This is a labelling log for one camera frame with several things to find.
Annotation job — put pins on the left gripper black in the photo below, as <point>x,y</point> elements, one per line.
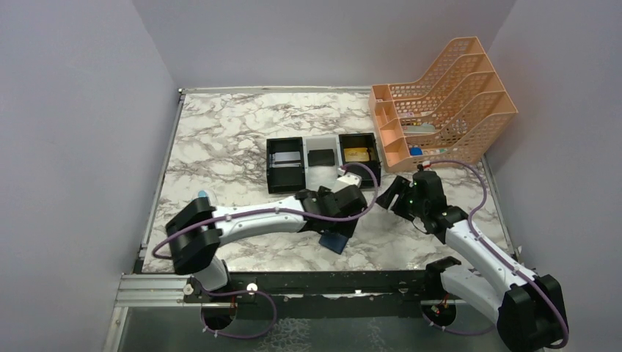
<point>343,225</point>

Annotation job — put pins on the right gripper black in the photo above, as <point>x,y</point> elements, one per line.
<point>400,186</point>

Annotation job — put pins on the blue card holder wallet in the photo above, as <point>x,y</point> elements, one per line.
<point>333,241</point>

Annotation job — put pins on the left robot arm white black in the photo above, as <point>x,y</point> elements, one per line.
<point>196,233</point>

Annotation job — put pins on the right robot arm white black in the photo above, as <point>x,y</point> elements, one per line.
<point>527,309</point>

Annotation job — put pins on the gold card in bin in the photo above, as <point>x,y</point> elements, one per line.
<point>356,154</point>

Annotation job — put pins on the black card in bin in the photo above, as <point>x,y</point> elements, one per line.
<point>324,157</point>

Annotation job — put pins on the silver card in bin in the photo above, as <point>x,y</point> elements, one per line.
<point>285,158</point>

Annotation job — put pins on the blue item in organizer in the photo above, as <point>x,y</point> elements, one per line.
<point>415,151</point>

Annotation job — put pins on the white middle sorting bin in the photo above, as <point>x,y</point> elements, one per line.
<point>320,175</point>

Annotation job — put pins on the black left sorting bin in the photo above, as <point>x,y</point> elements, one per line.
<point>285,165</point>

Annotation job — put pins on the orange plastic file organizer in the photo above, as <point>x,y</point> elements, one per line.
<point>455,111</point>

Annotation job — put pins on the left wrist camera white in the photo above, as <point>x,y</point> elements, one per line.
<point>348,179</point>

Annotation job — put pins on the aluminium table frame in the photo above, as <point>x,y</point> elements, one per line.
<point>219,146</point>

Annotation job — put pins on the black metal mounting rail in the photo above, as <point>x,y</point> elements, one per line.
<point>317,294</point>

